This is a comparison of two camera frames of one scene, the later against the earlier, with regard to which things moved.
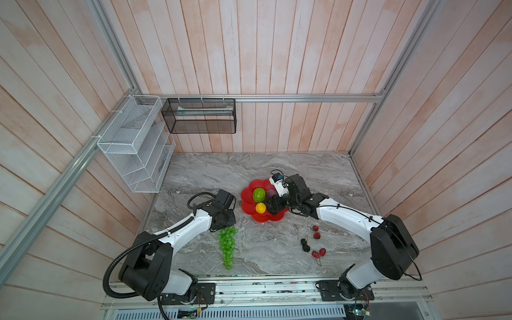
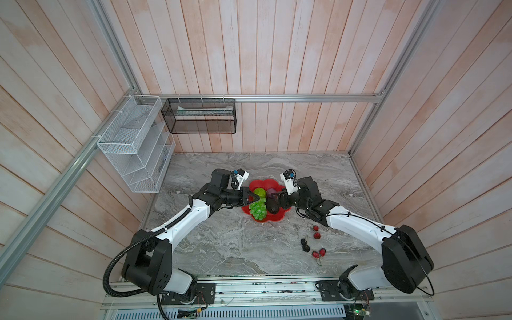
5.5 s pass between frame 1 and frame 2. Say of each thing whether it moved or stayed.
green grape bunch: moved
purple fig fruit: stayed
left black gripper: moved
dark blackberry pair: stayed
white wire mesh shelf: stayed
